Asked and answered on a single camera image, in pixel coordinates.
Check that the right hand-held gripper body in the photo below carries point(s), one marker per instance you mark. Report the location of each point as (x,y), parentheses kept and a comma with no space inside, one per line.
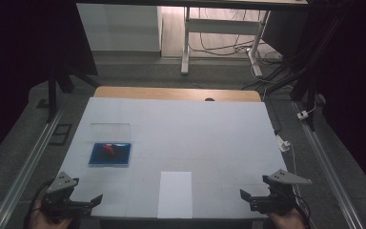
(276,202)

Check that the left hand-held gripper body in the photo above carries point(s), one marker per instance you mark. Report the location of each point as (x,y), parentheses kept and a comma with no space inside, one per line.
(58,203)

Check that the blue ink pad box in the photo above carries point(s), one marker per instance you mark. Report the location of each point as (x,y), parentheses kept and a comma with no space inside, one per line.
(114,158)

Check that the red stamp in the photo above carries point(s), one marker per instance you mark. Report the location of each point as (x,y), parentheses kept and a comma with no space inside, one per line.
(109,149)

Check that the white paper sheet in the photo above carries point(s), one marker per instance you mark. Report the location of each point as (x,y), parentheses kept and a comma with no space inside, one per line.
(175,195)

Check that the person's right hand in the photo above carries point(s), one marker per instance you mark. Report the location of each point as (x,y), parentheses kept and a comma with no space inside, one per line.
(287,221)

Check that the person's left hand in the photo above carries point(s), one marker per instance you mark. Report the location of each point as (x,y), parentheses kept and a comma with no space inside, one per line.
(44,222)

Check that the white foam board mat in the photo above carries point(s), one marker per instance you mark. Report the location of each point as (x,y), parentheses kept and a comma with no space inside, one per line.
(187,133)

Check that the white power adapter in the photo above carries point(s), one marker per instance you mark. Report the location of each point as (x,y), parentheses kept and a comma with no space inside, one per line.
(302,114)

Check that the black metal stand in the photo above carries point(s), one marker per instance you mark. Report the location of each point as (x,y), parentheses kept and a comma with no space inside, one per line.
(53,92)
(306,86)

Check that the wooden table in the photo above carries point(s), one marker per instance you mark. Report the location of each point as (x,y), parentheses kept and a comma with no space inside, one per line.
(171,93)

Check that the white cabinet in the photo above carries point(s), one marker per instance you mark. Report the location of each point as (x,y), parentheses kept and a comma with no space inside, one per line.
(120,28)

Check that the aluminium rail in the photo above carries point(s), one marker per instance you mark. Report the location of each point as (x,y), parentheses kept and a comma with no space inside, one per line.
(329,165)
(28,165)

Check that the black floor socket frame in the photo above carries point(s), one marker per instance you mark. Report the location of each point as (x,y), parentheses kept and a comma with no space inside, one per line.
(60,134)

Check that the white desk frame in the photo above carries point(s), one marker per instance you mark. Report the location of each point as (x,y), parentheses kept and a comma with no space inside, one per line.
(222,27)

